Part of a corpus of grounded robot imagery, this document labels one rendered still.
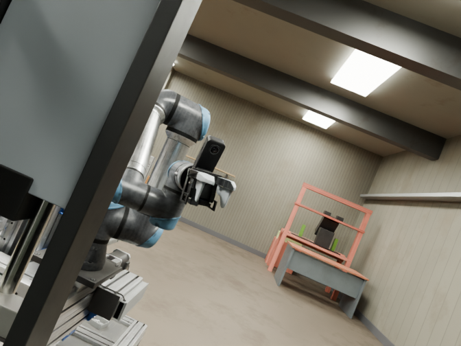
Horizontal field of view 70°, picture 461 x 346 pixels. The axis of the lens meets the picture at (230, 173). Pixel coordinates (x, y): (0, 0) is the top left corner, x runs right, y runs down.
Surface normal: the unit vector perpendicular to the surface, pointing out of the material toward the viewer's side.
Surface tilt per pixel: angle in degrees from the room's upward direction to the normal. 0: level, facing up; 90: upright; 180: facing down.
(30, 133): 90
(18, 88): 90
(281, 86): 90
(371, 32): 90
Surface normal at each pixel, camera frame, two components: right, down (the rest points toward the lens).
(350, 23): -0.04, -0.07
